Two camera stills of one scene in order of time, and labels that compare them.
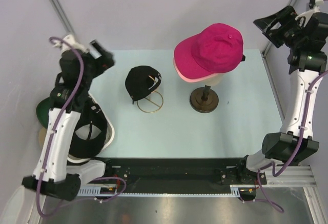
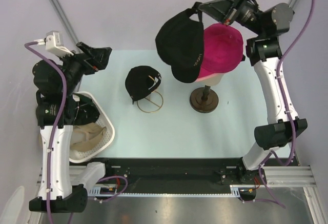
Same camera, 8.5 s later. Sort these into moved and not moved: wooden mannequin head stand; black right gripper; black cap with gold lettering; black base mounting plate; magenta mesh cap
Moved: black right gripper
Not moved: magenta mesh cap; black cap with gold lettering; black base mounting plate; wooden mannequin head stand
